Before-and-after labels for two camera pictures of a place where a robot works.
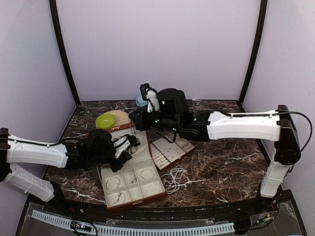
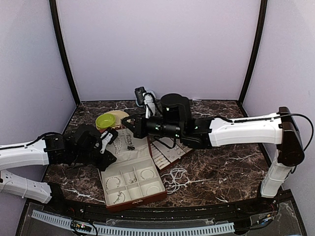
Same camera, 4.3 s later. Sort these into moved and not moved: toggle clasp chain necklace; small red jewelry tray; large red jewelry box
Moved: toggle clasp chain necklace
Not moved: small red jewelry tray; large red jewelry box
